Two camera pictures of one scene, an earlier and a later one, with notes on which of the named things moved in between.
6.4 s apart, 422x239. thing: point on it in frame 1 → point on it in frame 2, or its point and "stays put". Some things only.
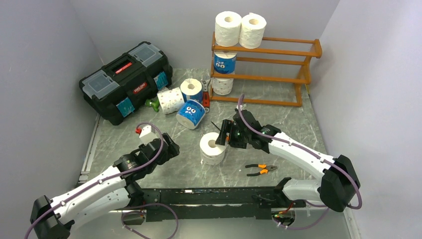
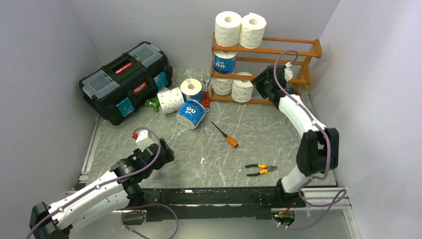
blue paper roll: [224, 62] stays put
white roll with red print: [222, 86] stays put
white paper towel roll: [211, 154] → [242, 89]
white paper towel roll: [227, 28] stays put
